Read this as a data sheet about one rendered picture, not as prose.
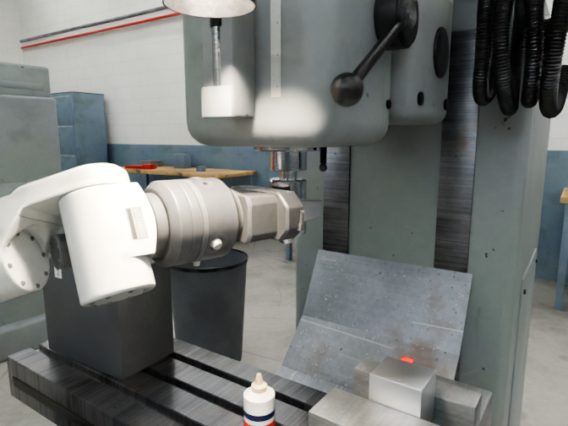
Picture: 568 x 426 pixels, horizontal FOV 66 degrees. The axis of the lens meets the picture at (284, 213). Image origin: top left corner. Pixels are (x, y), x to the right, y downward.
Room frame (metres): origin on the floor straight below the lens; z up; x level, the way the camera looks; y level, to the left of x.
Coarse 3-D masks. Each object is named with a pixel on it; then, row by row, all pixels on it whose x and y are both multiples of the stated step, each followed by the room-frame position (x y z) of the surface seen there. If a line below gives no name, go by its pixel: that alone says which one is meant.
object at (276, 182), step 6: (270, 180) 0.55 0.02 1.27; (276, 180) 0.54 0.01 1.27; (282, 180) 0.53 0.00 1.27; (288, 180) 0.53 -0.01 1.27; (294, 180) 0.53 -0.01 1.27; (300, 180) 0.54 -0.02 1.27; (306, 180) 0.55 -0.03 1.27; (270, 186) 0.54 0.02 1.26; (276, 186) 0.53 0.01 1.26; (282, 186) 0.53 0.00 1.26; (288, 186) 0.53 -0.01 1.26; (294, 186) 0.53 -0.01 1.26; (300, 186) 0.54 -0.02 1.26; (306, 186) 0.55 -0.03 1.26
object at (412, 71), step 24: (432, 0) 0.62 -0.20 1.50; (432, 24) 0.63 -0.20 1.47; (408, 48) 0.58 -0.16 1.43; (432, 48) 0.63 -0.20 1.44; (408, 72) 0.58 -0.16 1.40; (432, 72) 0.64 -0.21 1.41; (408, 96) 0.58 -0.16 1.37; (432, 96) 0.64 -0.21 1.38; (408, 120) 0.60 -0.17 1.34; (432, 120) 0.67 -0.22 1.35
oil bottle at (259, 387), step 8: (256, 376) 0.51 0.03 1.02; (256, 384) 0.51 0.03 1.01; (264, 384) 0.51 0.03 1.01; (248, 392) 0.51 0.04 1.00; (256, 392) 0.51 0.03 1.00; (264, 392) 0.51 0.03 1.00; (272, 392) 0.52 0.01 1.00; (248, 400) 0.50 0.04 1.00; (256, 400) 0.50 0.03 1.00; (264, 400) 0.50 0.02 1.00; (272, 400) 0.51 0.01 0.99; (248, 408) 0.50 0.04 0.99; (256, 408) 0.50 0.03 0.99; (264, 408) 0.50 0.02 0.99; (272, 408) 0.51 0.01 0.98; (248, 416) 0.50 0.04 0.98; (256, 416) 0.50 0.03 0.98; (264, 416) 0.50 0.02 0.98; (272, 416) 0.51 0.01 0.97; (248, 424) 0.50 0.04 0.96; (256, 424) 0.50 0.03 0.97; (264, 424) 0.50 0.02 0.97; (272, 424) 0.51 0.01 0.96
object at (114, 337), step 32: (64, 288) 0.76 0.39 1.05; (160, 288) 0.76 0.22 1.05; (64, 320) 0.76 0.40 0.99; (96, 320) 0.71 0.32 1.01; (128, 320) 0.70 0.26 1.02; (160, 320) 0.76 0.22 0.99; (64, 352) 0.77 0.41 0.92; (96, 352) 0.72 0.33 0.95; (128, 352) 0.70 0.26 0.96; (160, 352) 0.75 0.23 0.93
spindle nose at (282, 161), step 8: (272, 152) 0.54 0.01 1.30; (280, 152) 0.53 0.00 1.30; (288, 152) 0.53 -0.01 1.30; (296, 152) 0.53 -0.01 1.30; (304, 152) 0.54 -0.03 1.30; (272, 160) 0.54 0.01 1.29; (280, 160) 0.53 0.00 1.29; (288, 160) 0.53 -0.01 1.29; (296, 160) 0.53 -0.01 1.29; (304, 160) 0.54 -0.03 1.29; (272, 168) 0.54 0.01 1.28; (280, 168) 0.53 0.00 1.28; (288, 168) 0.53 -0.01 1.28; (296, 168) 0.53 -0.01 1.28; (304, 168) 0.54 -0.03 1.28
